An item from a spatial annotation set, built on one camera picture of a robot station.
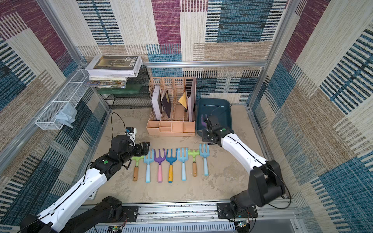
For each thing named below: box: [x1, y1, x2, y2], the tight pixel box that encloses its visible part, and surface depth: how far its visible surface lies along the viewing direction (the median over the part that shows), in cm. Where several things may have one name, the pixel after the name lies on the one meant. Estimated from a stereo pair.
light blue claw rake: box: [143, 149, 154, 184], surface depth 89 cm
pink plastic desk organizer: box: [146, 76, 197, 137], surface depth 104 cm
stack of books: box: [85, 54, 143, 89], surface depth 83 cm
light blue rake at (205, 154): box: [199, 143, 210, 176], surface depth 96 cm
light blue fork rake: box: [177, 147, 188, 182], surface depth 94 cm
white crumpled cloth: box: [55, 101, 78, 129], surface depth 69 cm
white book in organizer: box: [151, 85, 162, 121], surface depth 103 cm
